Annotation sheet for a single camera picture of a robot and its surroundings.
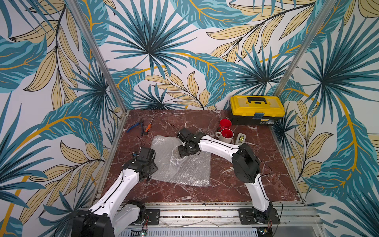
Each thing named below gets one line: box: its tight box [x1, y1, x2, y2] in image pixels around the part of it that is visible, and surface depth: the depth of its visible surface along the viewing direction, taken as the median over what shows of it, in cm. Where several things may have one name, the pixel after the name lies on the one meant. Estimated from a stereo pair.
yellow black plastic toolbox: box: [229, 94, 286, 125], surface depth 103 cm
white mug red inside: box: [215, 128, 235, 144], surface depth 100 cm
